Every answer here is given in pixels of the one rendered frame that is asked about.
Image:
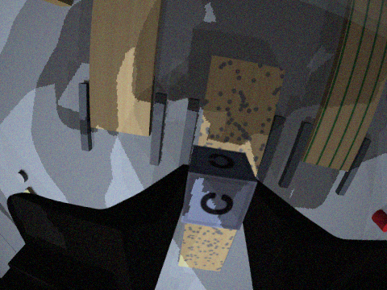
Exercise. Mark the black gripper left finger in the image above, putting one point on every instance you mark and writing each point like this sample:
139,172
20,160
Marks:
130,239

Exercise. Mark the red cylinder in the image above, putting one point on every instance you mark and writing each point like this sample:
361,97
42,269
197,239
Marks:
380,218

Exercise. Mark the dark grey cube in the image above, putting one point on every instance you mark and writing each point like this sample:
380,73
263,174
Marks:
219,188

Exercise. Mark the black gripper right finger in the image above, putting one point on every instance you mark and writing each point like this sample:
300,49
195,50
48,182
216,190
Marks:
287,251

